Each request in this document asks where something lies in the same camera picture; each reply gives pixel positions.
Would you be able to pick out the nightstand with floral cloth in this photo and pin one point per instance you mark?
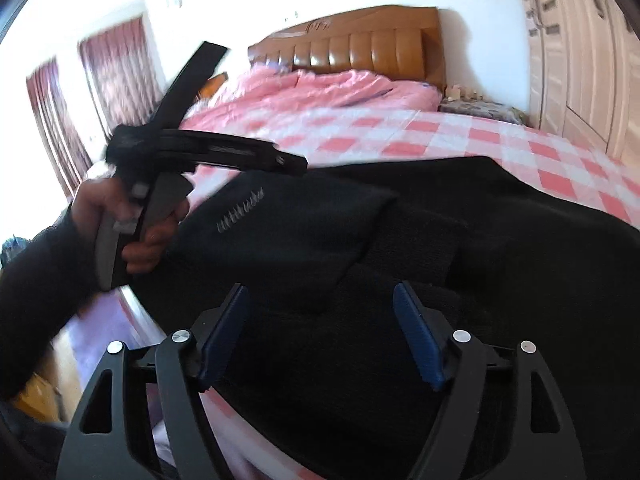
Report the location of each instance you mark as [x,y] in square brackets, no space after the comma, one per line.
[480,107]

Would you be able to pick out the white wardrobe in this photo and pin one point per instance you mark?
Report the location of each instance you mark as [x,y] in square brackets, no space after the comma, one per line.
[575,60]

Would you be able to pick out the dark red patterned curtain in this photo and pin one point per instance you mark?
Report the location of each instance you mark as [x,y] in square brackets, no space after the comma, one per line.
[120,70]
[55,120]

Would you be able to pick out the person's left forearm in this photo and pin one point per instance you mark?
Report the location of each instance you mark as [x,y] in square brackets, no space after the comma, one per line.
[35,300]

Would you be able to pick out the black pants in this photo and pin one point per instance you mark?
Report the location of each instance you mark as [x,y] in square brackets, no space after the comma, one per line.
[450,240]

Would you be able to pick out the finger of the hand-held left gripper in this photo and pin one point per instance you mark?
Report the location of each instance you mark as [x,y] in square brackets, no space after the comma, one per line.
[192,77]
[235,152]

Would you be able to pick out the wooden nightstand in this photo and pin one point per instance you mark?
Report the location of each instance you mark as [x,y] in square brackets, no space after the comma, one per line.
[214,85]

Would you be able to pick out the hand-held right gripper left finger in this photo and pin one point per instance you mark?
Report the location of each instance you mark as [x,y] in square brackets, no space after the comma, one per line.
[225,340]

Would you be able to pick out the pink checked bed sheet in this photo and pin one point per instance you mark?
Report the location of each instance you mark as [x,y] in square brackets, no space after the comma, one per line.
[400,135]

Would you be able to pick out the wooden headboard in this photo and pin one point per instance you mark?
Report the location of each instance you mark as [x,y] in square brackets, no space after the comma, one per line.
[360,45]

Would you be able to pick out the person's left hand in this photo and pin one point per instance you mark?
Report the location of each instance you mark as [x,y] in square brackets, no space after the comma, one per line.
[92,200]

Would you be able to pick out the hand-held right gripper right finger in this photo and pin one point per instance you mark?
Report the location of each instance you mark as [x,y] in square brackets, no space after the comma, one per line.
[420,340]

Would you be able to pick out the pink quilt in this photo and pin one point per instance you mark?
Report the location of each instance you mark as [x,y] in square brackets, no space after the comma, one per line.
[325,90]

